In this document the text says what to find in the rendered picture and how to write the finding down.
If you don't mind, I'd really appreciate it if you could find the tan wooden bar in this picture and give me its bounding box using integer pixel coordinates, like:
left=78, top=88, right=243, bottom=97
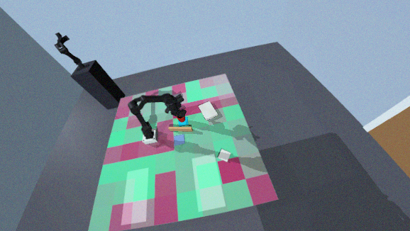
left=168, top=127, right=193, bottom=132

